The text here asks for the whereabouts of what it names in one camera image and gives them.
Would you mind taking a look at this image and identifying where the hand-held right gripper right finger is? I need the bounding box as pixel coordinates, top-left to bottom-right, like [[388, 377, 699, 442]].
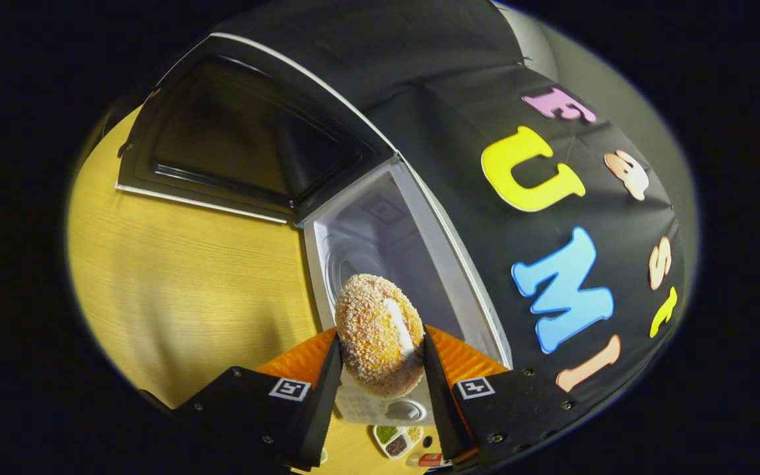
[[422, 323, 582, 470]]

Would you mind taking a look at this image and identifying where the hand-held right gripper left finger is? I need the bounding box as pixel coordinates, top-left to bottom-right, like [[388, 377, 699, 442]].
[[172, 328, 343, 471]]

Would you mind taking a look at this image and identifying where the crumb-coated round bun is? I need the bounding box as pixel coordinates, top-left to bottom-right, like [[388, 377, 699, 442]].
[[334, 274, 426, 398]]

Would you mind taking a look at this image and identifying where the white microwave oven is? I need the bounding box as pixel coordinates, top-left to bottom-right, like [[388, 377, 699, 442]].
[[116, 32, 514, 426]]

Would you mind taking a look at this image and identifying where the white divided dish with beans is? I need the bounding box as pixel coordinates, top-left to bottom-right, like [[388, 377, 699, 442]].
[[372, 424, 424, 459]]

